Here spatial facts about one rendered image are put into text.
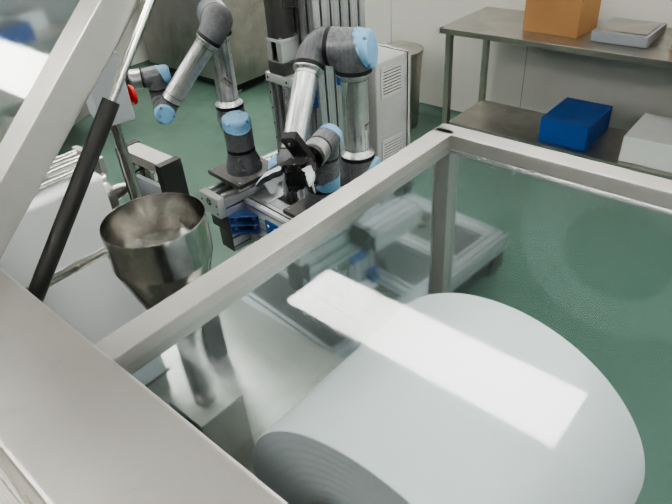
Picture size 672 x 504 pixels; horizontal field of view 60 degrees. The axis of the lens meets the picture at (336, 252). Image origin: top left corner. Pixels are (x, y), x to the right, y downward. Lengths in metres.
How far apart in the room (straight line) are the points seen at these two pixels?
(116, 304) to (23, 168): 0.83
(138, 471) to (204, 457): 0.04
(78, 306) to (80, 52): 0.82
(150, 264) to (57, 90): 0.32
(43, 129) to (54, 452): 0.25
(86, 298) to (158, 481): 0.95
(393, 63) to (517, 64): 2.33
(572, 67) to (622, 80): 0.34
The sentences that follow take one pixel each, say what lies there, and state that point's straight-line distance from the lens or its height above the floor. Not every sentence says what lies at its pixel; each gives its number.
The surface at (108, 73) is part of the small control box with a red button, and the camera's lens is 0.90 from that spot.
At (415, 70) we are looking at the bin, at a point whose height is 0.47.
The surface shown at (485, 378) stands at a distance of 0.47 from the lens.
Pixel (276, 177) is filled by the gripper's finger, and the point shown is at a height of 1.22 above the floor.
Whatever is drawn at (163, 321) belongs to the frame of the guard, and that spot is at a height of 1.60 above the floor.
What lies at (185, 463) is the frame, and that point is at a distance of 0.35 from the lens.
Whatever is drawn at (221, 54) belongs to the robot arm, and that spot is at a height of 1.27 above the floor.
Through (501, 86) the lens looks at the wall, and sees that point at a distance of 4.70.
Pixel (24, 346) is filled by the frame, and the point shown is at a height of 1.65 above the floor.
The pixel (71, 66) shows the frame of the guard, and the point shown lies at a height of 1.80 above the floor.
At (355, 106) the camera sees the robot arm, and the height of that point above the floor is 1.23.
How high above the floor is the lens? 1.93
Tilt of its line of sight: 35 degrees down
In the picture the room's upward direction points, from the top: 4 degrees counter-clockwise
